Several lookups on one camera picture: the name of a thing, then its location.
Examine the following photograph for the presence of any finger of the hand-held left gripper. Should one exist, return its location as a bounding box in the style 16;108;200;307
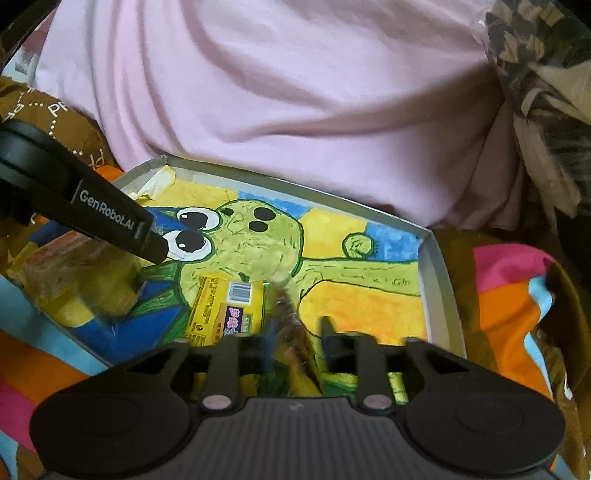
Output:
44;148;171;265

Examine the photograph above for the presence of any grey tray with frog drawing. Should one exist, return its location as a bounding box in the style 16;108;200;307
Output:
28;154;468;408

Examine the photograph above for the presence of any rice crispy bar packet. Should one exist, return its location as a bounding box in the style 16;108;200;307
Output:
44;258;143;328

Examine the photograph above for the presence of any pink cloth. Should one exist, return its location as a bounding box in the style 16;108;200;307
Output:
33;0;528;229

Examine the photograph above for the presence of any yellow snack bar packet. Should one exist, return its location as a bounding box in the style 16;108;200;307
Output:
184;274;269;348

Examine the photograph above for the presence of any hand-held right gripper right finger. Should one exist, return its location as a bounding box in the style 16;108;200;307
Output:
318;315;468;412

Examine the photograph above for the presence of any orange brown snack packet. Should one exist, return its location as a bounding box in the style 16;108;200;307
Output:
24;229;101;279

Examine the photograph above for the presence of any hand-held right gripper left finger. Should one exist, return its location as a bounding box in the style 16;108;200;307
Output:
124;318;280;412

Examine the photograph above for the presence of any brown patterned blanket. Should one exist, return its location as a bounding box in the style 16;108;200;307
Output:
0;75;114;178

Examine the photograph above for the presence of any dark dried fruit packet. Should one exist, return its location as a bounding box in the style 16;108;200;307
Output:
265;276;326;398

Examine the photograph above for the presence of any beige tape piece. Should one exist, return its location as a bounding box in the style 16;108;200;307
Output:
130;165;177;200

